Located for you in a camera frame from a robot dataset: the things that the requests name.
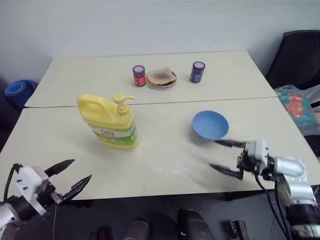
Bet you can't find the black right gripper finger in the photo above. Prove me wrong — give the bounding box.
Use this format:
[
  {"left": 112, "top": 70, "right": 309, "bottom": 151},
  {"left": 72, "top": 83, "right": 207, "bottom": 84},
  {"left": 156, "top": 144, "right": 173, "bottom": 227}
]
[
  {"left": 208, "top": 163, "right": 244, "bottom": 180},
  {"left": 213, "top": 139, "right": 247, "bottom": 149}
]

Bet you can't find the red-label jam jar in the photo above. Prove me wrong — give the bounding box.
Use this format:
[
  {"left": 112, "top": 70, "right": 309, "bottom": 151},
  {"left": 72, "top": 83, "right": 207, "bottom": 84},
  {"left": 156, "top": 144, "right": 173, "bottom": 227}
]
[{"left": 132, "top": 65, "right": 147, "bottom": 88}]

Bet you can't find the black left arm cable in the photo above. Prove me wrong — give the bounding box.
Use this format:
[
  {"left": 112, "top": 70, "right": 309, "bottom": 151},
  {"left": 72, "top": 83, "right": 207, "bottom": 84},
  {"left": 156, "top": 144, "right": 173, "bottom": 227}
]
[{"left": 2, "top": 163, "right": 21, "bottom": 204}]

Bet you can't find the colourful plastic bag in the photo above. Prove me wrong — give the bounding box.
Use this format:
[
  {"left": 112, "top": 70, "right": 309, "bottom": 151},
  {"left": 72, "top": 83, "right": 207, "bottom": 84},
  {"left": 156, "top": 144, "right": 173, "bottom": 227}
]
[{"left": 273, "top": 84, "right": 320, "bottom": 137}]

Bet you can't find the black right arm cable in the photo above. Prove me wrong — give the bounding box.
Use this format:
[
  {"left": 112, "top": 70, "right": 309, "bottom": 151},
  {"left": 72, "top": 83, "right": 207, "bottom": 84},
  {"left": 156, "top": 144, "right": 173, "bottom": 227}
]
[{"left": 254, "top": 172, "right": 292, "bottom": 232}]

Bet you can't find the black office chair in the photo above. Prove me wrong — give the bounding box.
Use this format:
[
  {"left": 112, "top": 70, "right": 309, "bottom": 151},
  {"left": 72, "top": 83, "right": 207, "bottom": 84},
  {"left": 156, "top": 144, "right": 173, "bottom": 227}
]
[{"left": 265, "top": 30, "right": 320, "bottom": 91}]

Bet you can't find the blue-label jam jar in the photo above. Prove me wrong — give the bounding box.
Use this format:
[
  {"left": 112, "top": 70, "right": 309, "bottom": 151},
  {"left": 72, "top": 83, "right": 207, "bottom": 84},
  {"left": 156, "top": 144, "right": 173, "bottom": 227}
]
[{"left": 189, "top": 61, "right": 207, "bottom": 84}]

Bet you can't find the yellow pump dispenser bottle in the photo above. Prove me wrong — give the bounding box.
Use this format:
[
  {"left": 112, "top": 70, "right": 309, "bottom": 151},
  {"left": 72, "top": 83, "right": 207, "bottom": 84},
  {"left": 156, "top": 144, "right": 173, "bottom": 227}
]
[{"left": 76, "top": 92, "right": 139, "bottom": 150}]

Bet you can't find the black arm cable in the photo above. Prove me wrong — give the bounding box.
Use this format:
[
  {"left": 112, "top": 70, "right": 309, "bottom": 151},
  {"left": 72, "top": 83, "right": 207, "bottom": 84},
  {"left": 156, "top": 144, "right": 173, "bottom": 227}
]
[
  {"left": 254, "top": 172, "right": 292, "bottom": 232},
  {"left": 2, "top": 163, "right": 21, "bottom": 204}
]

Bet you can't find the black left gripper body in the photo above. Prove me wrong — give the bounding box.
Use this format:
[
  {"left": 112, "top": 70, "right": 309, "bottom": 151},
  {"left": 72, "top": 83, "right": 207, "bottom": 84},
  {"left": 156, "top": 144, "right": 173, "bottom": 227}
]
[{"left": 42, "top": 181, "right": 66, "bottom": 205}]

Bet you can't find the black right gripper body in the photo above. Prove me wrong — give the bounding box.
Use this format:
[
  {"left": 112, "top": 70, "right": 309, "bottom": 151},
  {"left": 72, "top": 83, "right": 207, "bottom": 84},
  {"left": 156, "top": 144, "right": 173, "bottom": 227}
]
[{"left": 236, "top": 148, "right": 251, "bottom": 180}]

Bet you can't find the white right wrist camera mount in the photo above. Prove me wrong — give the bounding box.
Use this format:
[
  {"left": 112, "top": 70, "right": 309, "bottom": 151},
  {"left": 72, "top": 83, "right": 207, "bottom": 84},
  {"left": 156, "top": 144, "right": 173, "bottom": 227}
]
[{"left": 245, "top": 139, "right": 271, "bottom": 173}]

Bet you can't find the blue bowl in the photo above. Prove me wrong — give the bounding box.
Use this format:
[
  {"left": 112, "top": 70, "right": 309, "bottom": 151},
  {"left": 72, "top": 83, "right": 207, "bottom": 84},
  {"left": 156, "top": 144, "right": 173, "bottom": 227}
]
[{"left": 191, "top": 110, "right": 230, "bottom": 142}]

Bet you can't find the bread slice with spread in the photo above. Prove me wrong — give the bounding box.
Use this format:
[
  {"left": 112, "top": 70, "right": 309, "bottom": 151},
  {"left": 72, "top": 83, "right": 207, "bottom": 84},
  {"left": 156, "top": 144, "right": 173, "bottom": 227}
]
[{"left": 146, "top": 66, "right": 178, "bottom": 87}]

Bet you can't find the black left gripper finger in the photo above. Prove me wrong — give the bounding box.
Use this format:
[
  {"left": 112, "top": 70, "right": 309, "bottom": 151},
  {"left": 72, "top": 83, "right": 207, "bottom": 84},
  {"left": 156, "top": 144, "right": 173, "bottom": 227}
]
[
  {"left": 44, "top": 158, "right": 76, "bottom": 177},
  {"left": 61, "top": 174, "right": 93, "bottom": 201}
]

